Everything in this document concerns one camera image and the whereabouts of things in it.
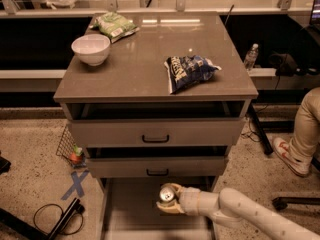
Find green soda can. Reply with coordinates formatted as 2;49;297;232
159;186;175;204

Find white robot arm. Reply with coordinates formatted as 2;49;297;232
156;183;320;240

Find person's leg and shoe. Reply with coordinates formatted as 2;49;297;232
273;87;320;177

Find grey drawer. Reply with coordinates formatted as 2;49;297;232
86;146;228;178
68;117;244;148
96;177;217;240

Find grey drawer cabinet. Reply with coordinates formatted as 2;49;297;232
53;11;259;240

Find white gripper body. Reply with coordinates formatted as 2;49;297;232
179;187;219;216

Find black chair base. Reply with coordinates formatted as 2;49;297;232
272;197;320;211

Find grey bottom drawer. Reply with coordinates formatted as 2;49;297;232
96;177;217;240

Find green chip bag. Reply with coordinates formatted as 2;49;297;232
90;12;139;43

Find grey middle drawer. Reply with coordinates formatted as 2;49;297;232
86;146;228;178

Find clear water bottle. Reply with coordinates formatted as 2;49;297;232
244;43;259;71

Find white bowl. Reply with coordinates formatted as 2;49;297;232
71;34;111;66

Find grey top drawer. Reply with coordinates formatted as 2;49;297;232
68;117;244;148

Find wire mesh basket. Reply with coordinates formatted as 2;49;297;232
56;127;86;168

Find black stand with cable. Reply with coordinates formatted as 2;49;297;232
0;198;85;240

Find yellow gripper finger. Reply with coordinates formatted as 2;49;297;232
156;200;184;214
161;183;182;197

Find blue tape cross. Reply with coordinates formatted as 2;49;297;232
61;170;89;200

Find blue chip bag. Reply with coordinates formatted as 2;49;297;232
164;55;221;94

